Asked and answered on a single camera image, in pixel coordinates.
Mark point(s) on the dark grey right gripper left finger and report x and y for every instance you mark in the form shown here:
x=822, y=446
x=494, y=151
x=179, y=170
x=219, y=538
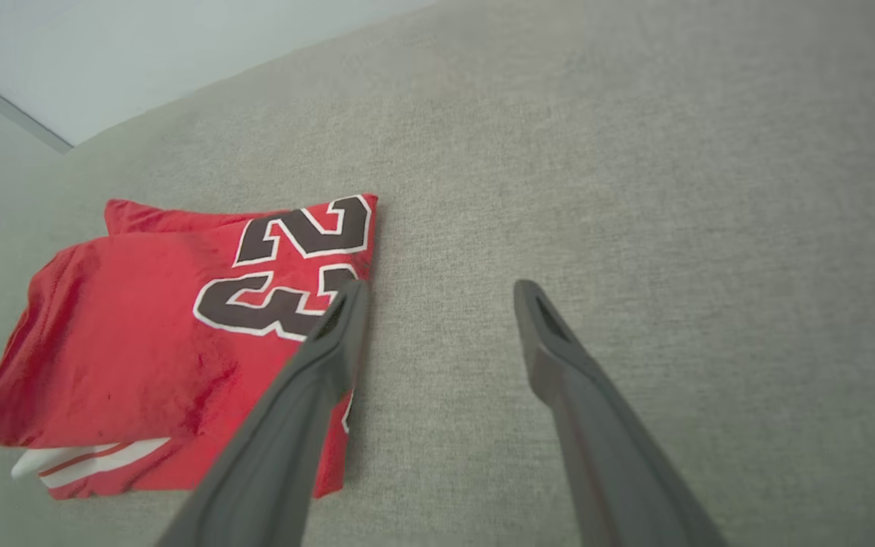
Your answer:
x=278, y=456

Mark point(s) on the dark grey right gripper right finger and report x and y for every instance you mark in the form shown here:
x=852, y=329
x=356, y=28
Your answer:
x=612, y=471

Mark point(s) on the red Bulls 23 jersey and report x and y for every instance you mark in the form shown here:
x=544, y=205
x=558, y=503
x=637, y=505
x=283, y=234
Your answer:
x=118, y=342

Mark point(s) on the dark grey baseboard strip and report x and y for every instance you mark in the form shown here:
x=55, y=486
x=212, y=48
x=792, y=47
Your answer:
x=12, y=114

